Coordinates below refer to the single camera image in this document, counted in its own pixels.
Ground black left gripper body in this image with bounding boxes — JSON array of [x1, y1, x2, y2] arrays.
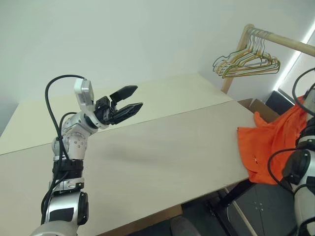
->
[[94, 96, 119, 126]]

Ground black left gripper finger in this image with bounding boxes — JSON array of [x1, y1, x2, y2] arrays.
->
[[114, 102, 144, 122], [109, 85, 138, 102]]

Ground orange shorts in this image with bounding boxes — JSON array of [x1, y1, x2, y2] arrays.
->
[[237, 95, 308, 185]]

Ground dark rounded shape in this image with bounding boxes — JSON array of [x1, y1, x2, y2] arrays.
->
[[170, 216, 197, 236]]

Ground brown cardboard box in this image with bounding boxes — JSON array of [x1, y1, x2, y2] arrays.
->
[[237, 97, 281, 123]]

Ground black table leg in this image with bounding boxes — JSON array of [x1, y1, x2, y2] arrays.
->
[[218, 179, 256, 209]]

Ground dark grey floor plate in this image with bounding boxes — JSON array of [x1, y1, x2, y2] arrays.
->
[[227, 183, 300, 236]]

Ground wooden rack rod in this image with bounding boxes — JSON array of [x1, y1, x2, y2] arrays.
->
[[246, 24, 315, 56]]

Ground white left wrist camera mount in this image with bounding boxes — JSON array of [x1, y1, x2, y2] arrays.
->
[[73, 78, 96, 116]]

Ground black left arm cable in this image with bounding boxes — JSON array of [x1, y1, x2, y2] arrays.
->
[[40, 75, 86, 224]]

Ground dark grey wire hanger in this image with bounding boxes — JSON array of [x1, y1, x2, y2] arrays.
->
[[212, 31, 271, 74]]

